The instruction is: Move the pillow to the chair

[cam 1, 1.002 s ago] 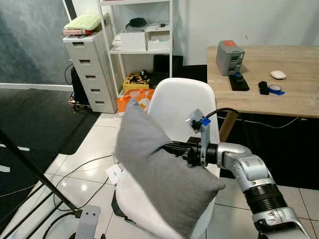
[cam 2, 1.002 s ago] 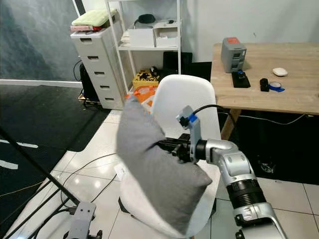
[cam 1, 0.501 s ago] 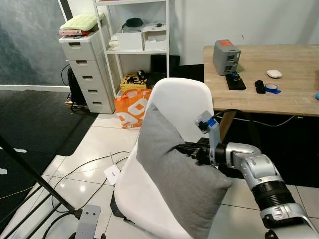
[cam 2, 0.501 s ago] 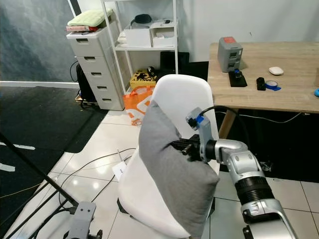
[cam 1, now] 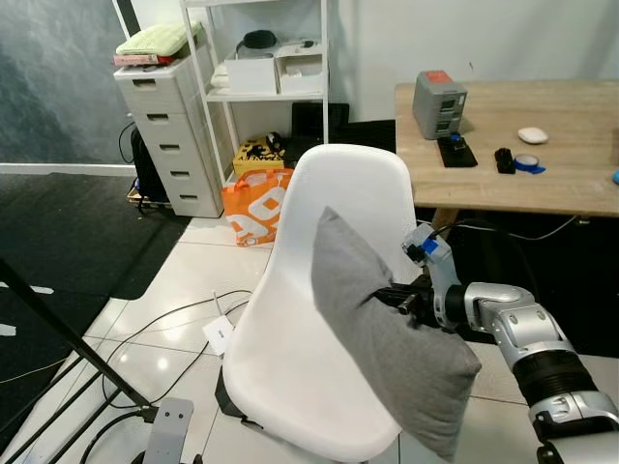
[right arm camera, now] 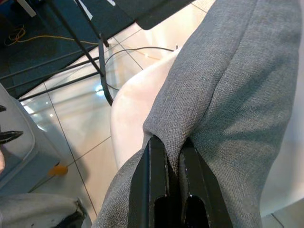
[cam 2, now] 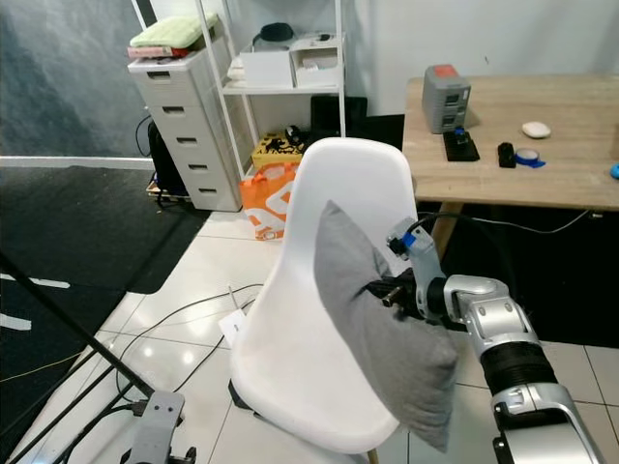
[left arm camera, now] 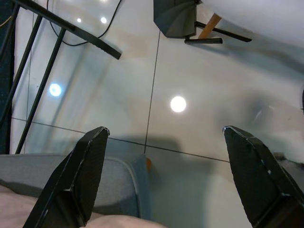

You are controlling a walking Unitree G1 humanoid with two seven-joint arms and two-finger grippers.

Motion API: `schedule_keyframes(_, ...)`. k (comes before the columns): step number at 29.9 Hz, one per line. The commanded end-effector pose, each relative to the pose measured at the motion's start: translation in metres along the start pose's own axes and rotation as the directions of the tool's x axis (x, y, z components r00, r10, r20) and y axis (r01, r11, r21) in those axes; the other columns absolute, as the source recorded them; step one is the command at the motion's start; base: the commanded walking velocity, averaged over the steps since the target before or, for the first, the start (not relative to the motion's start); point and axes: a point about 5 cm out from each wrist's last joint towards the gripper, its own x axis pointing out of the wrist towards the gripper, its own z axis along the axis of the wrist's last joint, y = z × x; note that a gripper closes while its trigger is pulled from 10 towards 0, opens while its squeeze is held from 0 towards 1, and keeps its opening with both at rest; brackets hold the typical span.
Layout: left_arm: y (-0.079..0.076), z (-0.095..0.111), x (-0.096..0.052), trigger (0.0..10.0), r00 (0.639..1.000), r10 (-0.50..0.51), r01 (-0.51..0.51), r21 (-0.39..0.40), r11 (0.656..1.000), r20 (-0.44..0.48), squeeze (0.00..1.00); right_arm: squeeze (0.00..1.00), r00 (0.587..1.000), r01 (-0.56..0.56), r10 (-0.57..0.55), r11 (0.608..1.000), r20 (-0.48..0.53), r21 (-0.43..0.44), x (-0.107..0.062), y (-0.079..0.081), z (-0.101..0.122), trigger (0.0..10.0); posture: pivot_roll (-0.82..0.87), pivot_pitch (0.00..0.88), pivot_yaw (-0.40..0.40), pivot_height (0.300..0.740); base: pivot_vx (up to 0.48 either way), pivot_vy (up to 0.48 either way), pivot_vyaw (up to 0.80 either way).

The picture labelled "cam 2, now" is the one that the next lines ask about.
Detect folded green towel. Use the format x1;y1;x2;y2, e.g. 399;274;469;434
130;14;220;50

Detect black tripod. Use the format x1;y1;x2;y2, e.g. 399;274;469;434
0;254;158;464

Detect yellow floor cable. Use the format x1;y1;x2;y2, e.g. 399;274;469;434
0;352;79;384

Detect white plastic shell chair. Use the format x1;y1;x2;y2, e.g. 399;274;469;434
228;136;432;456

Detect grey floor cable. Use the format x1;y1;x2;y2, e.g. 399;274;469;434
115;282;268;369

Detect white paper tag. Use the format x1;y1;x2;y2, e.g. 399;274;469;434
218;308;253;350

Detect grey cable under desk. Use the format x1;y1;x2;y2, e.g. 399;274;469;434
455;209;586;238

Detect white printed box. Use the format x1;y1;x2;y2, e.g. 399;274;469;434
289;36;342;89

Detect flat black desk stand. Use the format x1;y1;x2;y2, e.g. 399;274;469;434
441;127;482;163

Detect blue tape roll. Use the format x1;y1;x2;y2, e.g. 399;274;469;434
514;146;550;170

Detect black headphones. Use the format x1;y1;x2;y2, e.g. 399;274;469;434
253;21;297;45

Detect grey plastic drawer unit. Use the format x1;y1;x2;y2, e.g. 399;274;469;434
127;45;244;215

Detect orange shopping bag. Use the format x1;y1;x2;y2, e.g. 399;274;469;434
238;161;302;242

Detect small black desk item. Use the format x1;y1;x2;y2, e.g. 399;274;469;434
495;141;517;170

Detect pillow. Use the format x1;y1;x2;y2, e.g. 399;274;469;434
313;199;459;454

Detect wooden desk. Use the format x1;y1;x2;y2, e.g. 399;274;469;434
402;72;619;215

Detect black bag behind drawers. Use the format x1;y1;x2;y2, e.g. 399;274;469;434
144;120;181;200

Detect plain white box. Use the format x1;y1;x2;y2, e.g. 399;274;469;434
236;49;295;91

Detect grey box with orange label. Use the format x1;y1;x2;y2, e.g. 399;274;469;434
422;63;473;135

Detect white computer mouse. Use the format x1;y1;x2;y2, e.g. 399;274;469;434
520;120;553;140

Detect white metal shelf rack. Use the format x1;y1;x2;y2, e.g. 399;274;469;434
195;0;348;181

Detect black flat screen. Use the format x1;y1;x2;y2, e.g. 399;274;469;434
309;93;369;139

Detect yellow patterned box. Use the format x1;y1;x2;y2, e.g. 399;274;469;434
251;132;307;174

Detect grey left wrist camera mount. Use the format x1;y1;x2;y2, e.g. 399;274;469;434
130;391;186;464

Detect red book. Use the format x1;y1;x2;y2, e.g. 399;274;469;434
127;44;195;62

